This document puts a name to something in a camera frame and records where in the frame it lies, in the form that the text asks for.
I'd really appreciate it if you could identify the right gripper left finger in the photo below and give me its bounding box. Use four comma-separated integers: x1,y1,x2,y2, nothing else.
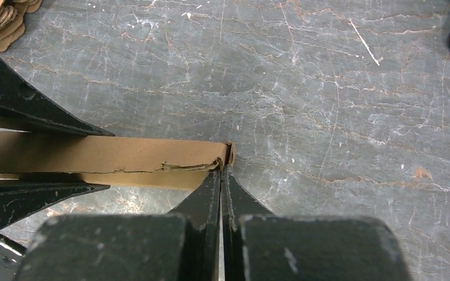
15,170,220,280

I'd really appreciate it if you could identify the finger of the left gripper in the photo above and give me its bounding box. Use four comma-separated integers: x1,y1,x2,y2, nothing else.
0,180,110,230
0,58,113,136

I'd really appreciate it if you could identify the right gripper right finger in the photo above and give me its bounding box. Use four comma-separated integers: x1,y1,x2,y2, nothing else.
221,167,411,280

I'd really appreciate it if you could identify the cardboard box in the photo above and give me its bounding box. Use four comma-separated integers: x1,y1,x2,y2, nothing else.
0,118,236,190

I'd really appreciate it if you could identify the stack of flat cardboard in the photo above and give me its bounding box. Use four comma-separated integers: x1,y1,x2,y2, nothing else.
0,0,42,53

